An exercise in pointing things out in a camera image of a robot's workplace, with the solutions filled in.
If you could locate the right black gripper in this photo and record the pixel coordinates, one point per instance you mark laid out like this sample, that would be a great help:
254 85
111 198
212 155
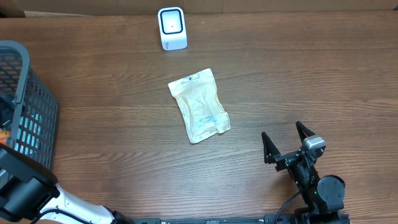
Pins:
272 152

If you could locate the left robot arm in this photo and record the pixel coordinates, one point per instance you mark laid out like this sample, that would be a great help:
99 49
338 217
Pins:
33 193

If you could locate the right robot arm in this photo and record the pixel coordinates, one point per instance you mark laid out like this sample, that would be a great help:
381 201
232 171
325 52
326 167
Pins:
319 199

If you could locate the grey plastic mesh basket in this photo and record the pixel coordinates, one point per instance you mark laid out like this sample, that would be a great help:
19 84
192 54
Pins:
23 93

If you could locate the beige plastic pouch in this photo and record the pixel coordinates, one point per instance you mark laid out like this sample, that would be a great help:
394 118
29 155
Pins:
202 112

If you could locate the white barcode scanner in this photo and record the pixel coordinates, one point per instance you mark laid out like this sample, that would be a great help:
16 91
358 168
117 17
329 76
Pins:
172 28

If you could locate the teal packet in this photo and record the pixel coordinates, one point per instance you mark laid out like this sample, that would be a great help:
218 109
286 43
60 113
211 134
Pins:
28 135

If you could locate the orange snack packet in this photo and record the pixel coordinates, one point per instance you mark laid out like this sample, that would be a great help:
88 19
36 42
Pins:
4 136

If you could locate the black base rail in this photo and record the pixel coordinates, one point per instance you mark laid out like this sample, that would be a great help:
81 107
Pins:
217 221

